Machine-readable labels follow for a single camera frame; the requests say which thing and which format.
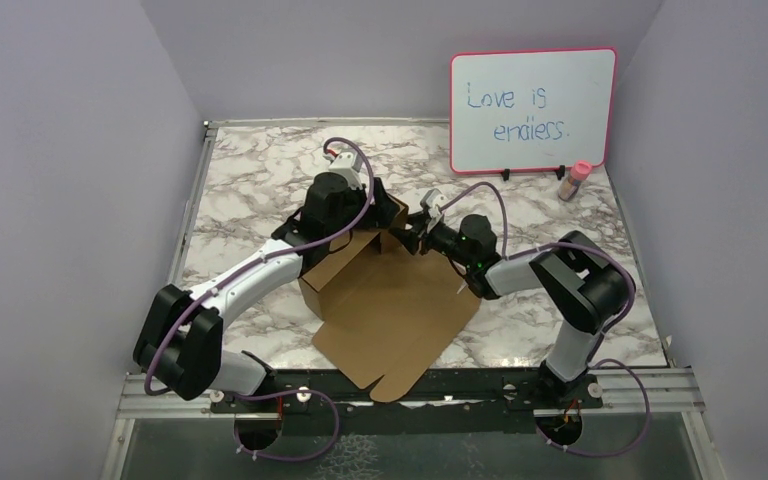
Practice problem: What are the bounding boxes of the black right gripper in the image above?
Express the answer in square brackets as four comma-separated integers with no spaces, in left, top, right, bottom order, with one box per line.
[390,209,476,269]

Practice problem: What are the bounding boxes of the brown cardboard box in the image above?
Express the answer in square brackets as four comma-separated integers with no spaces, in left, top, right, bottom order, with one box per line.
[298,229,481,403]

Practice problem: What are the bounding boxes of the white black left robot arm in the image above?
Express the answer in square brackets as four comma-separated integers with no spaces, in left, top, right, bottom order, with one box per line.
[133,173,400,411]

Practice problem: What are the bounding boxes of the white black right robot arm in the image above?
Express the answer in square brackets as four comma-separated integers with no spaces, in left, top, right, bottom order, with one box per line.
[389,213,636,407]

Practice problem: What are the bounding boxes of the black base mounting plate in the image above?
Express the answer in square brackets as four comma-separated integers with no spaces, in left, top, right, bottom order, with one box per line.
[140,354,605,439]

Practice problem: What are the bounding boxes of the pink lidded marker jar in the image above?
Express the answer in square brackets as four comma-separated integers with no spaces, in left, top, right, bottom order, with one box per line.
[557,160,593,201]

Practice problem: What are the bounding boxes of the pink framed whiteboard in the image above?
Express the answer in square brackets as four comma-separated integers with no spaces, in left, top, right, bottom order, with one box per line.
[449,47,618,175]

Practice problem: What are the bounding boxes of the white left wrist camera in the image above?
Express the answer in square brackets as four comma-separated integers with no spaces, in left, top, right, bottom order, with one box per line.
[323,150,364,190]

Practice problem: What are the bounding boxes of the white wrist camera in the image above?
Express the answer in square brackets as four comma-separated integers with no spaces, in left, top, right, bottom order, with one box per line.
[323,150,364,190]
[420,188,447,234]

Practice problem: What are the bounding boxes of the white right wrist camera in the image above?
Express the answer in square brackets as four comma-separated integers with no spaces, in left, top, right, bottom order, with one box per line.
[420,188,447,234]

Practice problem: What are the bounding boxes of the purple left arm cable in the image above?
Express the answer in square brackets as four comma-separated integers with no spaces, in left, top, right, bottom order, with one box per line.
[144,137,377,464]

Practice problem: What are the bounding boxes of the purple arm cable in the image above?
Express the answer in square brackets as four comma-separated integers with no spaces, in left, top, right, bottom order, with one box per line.
[144,137,377,464]
[436,182,652,460]

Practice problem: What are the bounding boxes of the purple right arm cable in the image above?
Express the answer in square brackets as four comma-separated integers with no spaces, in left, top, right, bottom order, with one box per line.
[436,182,652,460]

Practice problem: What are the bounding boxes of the aluminium front frame rail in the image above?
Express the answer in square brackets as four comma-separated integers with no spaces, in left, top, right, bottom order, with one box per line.
[102,367,725,479]

